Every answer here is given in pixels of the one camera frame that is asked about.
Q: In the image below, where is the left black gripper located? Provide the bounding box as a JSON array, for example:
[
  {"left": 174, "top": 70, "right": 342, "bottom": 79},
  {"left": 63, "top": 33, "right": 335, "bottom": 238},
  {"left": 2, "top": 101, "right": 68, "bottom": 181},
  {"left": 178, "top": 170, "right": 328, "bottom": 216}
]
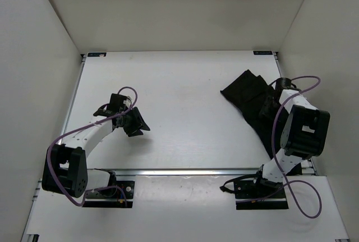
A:
[{"left": 118, "top": 106, "right": 150, "bottom": 136}]

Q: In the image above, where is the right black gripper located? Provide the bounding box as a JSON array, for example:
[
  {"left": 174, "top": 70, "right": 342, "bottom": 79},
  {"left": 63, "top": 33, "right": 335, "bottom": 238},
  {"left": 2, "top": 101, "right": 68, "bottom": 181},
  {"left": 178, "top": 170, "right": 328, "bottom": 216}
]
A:
[{"left": 260, "top": 96, "right": 284, "bottom": 125}]

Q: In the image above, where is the black skirt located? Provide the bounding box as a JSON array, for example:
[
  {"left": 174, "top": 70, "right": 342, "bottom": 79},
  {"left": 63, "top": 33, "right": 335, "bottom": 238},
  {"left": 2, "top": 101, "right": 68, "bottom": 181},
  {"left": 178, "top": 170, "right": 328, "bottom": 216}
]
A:
[{"left": 220, "top": 69, "right": 303, "bottom": 176}]

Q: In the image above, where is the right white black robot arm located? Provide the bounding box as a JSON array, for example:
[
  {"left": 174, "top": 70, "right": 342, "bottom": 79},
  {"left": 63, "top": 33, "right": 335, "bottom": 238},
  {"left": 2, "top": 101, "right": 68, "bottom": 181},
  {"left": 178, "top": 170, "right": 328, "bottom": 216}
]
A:
[{"left": 251, "top": 78, "right": 330, "bottom": 198}]

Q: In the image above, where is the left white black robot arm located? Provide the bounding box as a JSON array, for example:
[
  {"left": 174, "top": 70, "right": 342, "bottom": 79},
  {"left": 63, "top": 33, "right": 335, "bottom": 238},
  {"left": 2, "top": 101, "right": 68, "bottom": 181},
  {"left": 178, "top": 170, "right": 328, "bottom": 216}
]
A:
[{"left": 42, "top": 107, "right": 150, "bottom": 201}]

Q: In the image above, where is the right corner label sticker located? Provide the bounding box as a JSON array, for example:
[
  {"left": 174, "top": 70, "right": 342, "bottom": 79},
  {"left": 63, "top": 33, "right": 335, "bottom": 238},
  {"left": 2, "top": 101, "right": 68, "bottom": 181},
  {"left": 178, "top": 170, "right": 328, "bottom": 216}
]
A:
[{"left": 253, "top": 51, "right": 273, "bottom": 56}]

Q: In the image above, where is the corner label sticker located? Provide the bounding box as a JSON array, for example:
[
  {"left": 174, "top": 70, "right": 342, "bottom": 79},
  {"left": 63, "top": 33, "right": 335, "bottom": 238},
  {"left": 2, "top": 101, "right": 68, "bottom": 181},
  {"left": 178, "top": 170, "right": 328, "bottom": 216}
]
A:
[
  {"left": 253, "top": 51, "right": 273, "bottom": 56},
  {"left": 87, "top": 52, "right": 107, "bottom": 57}
]

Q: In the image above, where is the left corner label sticker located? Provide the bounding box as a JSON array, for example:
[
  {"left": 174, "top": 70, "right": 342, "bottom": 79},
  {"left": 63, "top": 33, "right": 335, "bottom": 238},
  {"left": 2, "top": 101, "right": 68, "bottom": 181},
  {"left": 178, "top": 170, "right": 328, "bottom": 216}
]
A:
[{"left": 87, "top": 52, "right": 107, "bottom": 57}]

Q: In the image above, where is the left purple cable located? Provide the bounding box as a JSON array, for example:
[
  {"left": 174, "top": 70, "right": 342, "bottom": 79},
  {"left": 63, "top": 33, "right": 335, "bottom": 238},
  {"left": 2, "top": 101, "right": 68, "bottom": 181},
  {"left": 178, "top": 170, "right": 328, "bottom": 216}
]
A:
[{"left": 46, "top": 86, "right": 139, "bottom": 208}]

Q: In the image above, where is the purple cable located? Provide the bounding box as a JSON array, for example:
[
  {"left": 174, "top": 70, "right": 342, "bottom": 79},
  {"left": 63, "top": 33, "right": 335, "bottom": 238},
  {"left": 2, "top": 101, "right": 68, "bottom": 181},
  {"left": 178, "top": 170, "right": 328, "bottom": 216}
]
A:
[
  {"left": 235, "top": 75, "right": 323, "bottom": 220},
  {"left": 46, "top": 86, "right": 139, "bottom": 208}
]

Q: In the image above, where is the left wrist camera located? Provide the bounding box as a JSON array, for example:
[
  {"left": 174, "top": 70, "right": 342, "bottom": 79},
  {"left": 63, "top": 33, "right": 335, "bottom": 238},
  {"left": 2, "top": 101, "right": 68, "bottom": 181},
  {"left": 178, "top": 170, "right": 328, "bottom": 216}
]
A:
[{"left": 107, "top": 93, "right": 132, "bottom": 113}]

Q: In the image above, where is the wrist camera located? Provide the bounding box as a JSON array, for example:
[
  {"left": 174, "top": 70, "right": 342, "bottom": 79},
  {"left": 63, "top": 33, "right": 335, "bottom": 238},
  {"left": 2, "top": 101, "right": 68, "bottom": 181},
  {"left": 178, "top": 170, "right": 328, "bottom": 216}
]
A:
[
  {"left": 275, "top": 77, "right": 297, "bottom": 90},
  {"left": 107, "top": 93, "right": 132, "bottom": 113}
]

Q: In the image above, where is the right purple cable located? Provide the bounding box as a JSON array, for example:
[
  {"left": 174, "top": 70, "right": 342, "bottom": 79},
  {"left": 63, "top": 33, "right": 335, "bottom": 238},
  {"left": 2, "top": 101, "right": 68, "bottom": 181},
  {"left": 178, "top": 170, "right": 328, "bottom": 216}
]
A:
[{"left": 235, "top": 75, "right": 323, "bottom": 220}]

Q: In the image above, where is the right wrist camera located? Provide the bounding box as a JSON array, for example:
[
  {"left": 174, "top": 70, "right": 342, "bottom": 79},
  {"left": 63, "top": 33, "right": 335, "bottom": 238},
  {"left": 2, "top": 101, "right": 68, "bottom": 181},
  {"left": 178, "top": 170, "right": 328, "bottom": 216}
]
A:
[{"left": 275, "top": 77, "right": 297, "bottom": 90}]

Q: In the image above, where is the aluminium front rail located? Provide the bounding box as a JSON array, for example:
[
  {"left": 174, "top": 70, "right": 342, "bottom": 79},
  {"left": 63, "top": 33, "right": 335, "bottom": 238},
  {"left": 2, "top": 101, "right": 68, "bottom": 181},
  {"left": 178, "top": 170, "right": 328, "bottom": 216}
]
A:
[{"left": 115, "top": 168, "right": 257, "bottom": 176}]

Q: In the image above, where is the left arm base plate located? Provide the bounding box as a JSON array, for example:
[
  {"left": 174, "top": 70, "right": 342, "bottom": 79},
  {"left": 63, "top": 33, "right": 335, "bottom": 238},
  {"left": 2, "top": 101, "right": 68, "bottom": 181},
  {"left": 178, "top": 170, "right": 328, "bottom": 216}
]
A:
[{"left": 83, "top": 170, "right": 135, "bottom": 208}]

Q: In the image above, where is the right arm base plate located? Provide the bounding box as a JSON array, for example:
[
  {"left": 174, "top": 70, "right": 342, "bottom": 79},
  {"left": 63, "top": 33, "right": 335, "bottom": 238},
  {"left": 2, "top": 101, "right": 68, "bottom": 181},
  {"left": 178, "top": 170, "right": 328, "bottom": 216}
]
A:
[{"left": 219, "top": 174, "right": 289, "bottom": 211}]

